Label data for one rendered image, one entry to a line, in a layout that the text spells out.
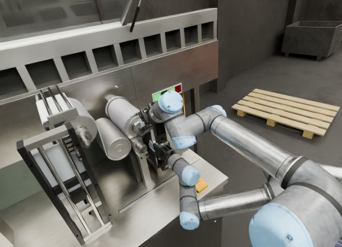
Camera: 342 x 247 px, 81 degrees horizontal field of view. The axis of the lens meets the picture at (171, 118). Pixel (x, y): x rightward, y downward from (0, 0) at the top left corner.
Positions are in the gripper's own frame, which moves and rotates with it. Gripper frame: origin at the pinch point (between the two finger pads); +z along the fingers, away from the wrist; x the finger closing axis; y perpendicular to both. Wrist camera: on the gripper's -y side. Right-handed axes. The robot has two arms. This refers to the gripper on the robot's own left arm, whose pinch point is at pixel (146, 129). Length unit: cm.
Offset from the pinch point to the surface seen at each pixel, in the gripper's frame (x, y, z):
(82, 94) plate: 16.6, 33.4, 20.3
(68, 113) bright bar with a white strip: 28.0, 16.4, -11.8
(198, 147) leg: -76, -34, 98
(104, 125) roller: 14.0, 12.4, 15.9
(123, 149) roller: 12.4, -3.5, 8.4
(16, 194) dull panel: 66, 2, 47
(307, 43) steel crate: -528, 36, 174
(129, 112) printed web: 3.2, 11.4, 2.7
